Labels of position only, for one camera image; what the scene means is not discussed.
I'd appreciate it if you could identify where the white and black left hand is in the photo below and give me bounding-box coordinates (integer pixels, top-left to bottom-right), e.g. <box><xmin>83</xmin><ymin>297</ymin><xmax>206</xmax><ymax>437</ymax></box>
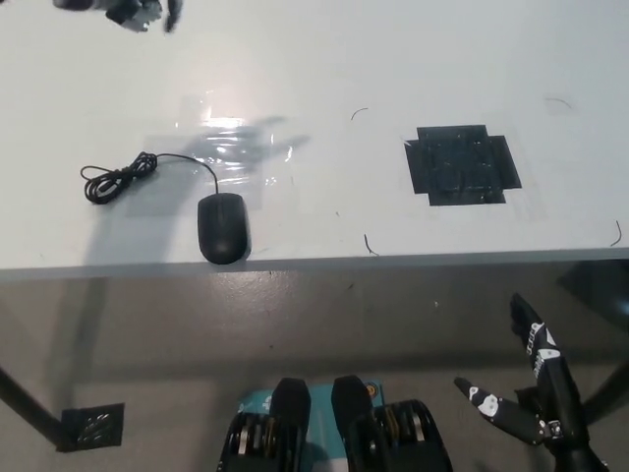
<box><xmin>51</xmin><ymin>0</ymin><xmax>186</xmax><ymax>34</ymax></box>

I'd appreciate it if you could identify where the black and white right hand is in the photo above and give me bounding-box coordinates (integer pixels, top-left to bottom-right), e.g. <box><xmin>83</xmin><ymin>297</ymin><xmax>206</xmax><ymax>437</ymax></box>
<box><xmin>452</xmin><ymin>293</ymin><xmax>591</xmax><ymax>447</ymax></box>

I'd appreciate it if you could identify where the black mouse cable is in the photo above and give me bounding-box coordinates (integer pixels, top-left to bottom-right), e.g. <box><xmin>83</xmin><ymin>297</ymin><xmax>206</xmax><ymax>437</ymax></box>
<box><xmin>81</xmin><ymin>150</ymin><xmax>221</xmax><ymax>206</ymax></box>

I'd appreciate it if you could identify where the black computer mouse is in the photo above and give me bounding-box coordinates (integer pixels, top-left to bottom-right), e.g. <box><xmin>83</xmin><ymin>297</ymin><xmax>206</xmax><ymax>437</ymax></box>
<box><xmin>197</xmin><ymin>193</ymin><xmax>254</xmax><ymax>265</ymax></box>

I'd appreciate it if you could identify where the black table leg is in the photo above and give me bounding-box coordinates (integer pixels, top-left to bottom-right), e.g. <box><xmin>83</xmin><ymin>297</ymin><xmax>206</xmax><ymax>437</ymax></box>
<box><xmin>0</xmin><ymin>366</ymin><xmax>68</xmax><ymax>451</ymax></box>
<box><xmin>584</xmin><ymin>361</ymin><xmax>629</xmax><ymax>427</ymax></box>

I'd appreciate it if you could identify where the transparent tape sheet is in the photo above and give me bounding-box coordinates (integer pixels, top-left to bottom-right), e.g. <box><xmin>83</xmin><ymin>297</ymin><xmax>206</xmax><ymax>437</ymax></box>
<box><xmin>142</xmin><ymin>95</ymin><xmax>296</xmax><ymax>212</ymax></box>

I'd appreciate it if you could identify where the black tape patch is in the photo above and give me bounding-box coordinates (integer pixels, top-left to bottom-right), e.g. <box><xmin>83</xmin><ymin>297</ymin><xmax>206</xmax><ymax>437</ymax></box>
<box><xmin>403</xmin><ymin>125</ymin><xmax>522</xmax><ymax>207</ymax></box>

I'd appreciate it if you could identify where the black table foot plate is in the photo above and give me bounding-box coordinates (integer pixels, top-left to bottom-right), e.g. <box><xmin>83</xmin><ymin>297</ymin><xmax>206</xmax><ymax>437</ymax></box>
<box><xmin>56</xmin><ymin>401</ymin><xmax>125</xmax><ymax>451</ymax></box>

